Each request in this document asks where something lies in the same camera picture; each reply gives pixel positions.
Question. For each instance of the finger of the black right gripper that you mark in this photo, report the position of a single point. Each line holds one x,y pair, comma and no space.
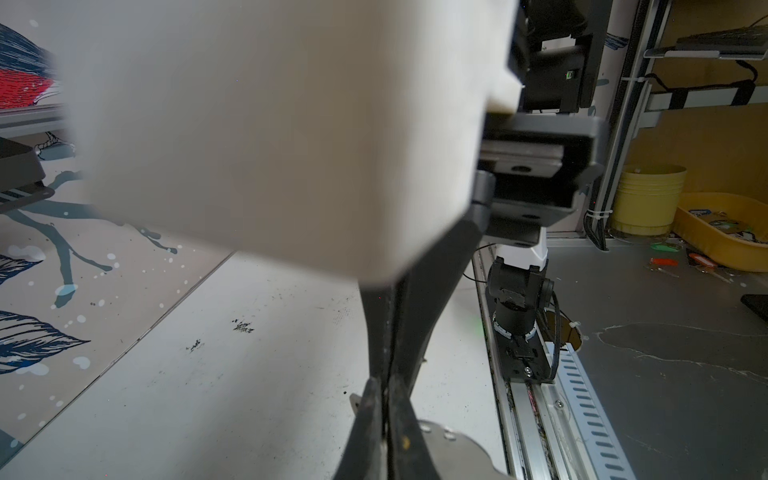
379,305

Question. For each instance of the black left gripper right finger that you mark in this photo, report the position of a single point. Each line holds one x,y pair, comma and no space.
408,456

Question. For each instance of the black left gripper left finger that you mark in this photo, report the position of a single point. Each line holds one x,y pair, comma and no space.
362,456

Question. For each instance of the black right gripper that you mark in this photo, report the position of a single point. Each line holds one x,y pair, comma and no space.
539,164

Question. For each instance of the silver metal keyring carabiner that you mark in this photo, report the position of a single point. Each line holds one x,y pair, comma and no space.
454,454

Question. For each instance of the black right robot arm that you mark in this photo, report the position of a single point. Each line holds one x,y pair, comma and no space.
555,52

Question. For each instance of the yellow plastic bucket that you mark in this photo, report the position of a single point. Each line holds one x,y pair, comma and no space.
646,199

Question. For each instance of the yellow plastic tray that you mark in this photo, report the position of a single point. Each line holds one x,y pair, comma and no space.
730,229

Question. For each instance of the dark grey hanging shelf basket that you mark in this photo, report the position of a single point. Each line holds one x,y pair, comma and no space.
21,177

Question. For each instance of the black keyboard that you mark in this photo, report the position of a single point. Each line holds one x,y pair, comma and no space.
750,40

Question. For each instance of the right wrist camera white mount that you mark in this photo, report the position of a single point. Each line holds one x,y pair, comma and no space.
340,136

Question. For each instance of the grey keyboard shelf bracket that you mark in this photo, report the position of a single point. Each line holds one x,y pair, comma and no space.
654,104

